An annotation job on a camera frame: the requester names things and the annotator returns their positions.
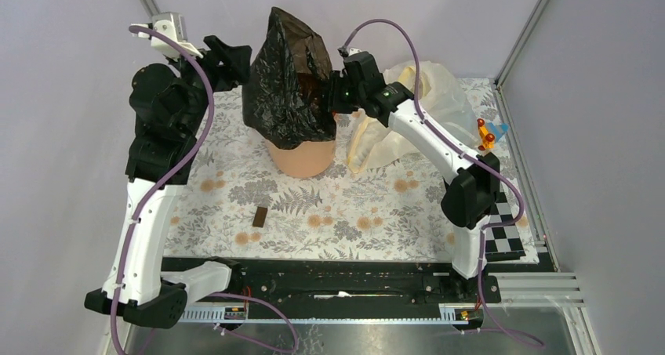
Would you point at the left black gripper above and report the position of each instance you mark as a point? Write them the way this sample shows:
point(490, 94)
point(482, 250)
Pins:
point(234, 58)

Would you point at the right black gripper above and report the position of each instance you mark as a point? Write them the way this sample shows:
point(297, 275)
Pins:
point(336, 80)

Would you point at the translucent white trash bag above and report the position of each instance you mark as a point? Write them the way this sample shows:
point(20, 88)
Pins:
point(441, 115)

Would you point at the black trash bag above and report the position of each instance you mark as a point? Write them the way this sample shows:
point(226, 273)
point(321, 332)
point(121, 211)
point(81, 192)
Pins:
point(284, 98)

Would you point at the orange plastic trash bin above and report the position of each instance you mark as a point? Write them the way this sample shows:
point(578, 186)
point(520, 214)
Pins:
point(307, 160)

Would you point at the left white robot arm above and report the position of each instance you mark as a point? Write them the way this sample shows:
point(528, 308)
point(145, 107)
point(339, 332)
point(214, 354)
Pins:
point(137, 289)

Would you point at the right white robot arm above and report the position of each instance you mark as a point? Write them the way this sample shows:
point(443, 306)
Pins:
point(471, 182)

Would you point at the floral patterned table mat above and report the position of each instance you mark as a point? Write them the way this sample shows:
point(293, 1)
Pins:
point(388, 213)

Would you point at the red yellow toy vehicle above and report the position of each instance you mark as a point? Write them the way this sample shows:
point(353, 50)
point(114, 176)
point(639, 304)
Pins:
point(486, 135)

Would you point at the dark brown wooden block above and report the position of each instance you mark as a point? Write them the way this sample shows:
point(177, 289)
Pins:
point(260, 216)

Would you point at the blue toy piece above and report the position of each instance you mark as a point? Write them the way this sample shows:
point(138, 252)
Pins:
point(498, 130)

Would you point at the black white checkerboard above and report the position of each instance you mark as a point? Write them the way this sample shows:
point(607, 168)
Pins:
point(503, 243)

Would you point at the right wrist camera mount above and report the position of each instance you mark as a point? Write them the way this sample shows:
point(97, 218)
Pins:
point(346, 51)

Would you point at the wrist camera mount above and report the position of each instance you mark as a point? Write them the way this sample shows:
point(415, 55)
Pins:
point(346, 51)
point(170, 25)

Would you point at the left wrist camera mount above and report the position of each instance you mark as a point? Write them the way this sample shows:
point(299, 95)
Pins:
point(170, 25)

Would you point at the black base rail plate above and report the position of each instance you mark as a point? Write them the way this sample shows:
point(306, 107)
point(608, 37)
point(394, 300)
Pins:
point(313, 285)

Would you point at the slotted metal cable duct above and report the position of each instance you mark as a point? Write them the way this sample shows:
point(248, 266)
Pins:
point(238, 314)

